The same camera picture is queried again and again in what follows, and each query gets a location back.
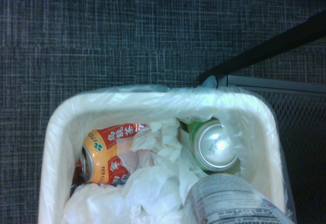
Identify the cream plastic trash bin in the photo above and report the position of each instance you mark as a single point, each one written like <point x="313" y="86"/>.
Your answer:
<point x="58" y="137"/>

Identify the green drink can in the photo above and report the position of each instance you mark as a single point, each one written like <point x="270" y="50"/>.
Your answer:
<point x="216" y="145"/>

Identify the clear plastic bin liner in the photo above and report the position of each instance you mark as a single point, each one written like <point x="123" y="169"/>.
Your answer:
<point x="178" y="104"/>

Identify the crumpled white tissue paper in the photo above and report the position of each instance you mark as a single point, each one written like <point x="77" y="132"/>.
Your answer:
<point x="152" y="183"/>

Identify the orange red tea can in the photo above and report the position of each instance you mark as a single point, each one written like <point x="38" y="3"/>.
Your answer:
<point x="102" y="142"/>

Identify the silver drink can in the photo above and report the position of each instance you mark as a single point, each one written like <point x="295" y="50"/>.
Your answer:
<point x="229" y="203"/>

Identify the black metal mesh furniture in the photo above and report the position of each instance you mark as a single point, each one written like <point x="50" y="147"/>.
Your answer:
<point x="300" y="122"/>

